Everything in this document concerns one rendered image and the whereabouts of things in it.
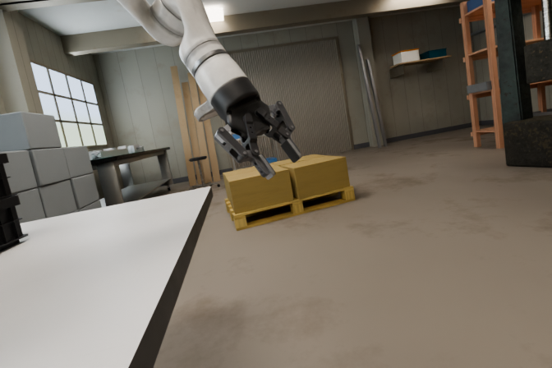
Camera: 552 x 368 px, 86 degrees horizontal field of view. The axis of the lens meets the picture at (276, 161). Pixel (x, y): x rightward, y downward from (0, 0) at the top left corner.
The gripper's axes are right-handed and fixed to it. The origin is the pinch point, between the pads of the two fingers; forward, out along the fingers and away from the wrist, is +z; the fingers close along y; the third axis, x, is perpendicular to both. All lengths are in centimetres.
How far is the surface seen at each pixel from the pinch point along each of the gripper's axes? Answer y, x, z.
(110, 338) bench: -29.8, -0.9, 6.1
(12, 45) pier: 14, 338, -340
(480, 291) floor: 87, 56, 91
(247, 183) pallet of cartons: 102, 207, -23
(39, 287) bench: -35.4, 20.8, -5.7
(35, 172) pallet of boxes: -31, 226, -120
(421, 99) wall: 752, 371, 18
